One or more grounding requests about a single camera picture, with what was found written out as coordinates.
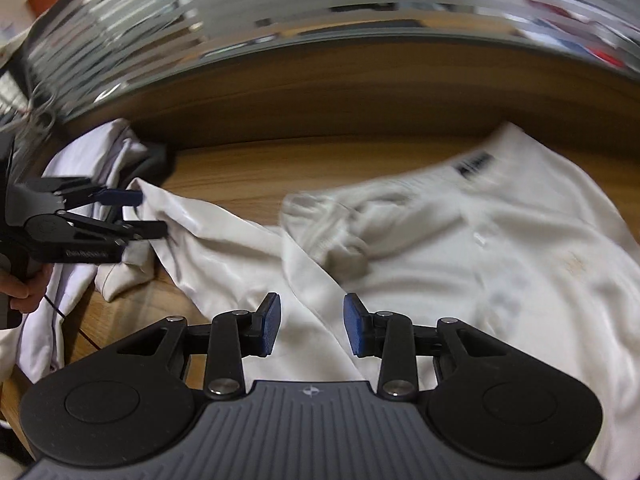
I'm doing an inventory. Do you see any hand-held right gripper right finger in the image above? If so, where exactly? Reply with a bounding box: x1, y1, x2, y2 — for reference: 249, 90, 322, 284
343, 292, 527, 402

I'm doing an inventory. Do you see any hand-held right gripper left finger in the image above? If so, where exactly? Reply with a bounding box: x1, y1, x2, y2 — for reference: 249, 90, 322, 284
106, 292, 282, 401

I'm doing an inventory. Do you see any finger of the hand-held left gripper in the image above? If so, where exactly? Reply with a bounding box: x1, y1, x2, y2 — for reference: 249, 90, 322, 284
54, 209, 169, 250
37, 176, 144, 211

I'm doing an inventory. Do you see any ivory shirt with black label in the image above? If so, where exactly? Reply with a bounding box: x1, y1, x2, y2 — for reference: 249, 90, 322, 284
122, 122, 640, 480

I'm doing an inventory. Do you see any person's left hand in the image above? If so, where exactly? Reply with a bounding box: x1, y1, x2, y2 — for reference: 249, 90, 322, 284
0, 262, 54, 314

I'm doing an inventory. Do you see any dark cloth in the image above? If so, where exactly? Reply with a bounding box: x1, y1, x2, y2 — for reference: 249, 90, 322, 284
131, 142, 173, 183

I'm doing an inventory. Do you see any folded pale lavender cloth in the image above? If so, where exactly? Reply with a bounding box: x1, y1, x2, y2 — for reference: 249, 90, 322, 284
0, 255, 108, 396

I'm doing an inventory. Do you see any frosted glass desk partition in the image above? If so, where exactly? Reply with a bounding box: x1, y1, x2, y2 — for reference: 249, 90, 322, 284
0, 0, 640, 161

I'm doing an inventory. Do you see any pile of papers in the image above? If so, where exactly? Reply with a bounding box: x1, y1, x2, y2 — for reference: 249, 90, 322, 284
520, 0, 640, 71

